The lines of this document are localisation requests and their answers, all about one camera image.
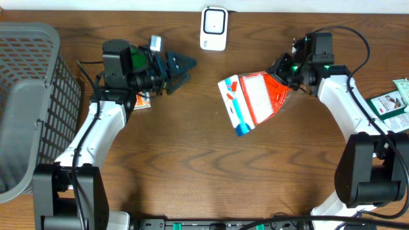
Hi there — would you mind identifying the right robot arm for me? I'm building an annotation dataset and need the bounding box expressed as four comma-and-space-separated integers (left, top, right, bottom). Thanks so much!
267, 29, 408, 229

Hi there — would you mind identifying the green grip gloves package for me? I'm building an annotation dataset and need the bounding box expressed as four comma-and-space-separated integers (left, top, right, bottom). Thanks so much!
366, 90, 408, 133

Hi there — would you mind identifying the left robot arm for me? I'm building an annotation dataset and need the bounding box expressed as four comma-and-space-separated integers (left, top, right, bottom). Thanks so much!
33, 36, 197, 230

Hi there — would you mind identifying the green lid white jar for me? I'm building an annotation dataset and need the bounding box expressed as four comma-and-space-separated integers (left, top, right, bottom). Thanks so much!
130, 45, 148, 73

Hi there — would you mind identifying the orange snack box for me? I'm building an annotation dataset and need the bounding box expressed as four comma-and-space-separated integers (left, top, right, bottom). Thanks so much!
134, 92, 151, 110

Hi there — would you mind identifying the pale green wipes packet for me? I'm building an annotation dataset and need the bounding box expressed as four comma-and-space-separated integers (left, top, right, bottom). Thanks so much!
393, 79, 409, 112

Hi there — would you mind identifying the grey plastic mesh basket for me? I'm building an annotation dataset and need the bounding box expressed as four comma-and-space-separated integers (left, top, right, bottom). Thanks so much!
1, 22, 82, 203

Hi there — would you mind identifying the red dustpan brush package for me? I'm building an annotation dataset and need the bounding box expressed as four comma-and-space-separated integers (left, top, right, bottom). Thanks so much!
217, 72, 298, 137

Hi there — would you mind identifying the white barcode scanner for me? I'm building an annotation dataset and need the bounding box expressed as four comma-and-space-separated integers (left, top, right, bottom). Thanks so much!
199, 6, 228, 51

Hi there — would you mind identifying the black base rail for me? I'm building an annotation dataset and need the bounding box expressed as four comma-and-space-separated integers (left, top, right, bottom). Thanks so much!
108, 218, 378, 230

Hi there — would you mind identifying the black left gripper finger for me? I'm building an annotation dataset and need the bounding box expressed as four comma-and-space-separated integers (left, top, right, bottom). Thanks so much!
165, 51, 197, 77
165, 73, 190, 95

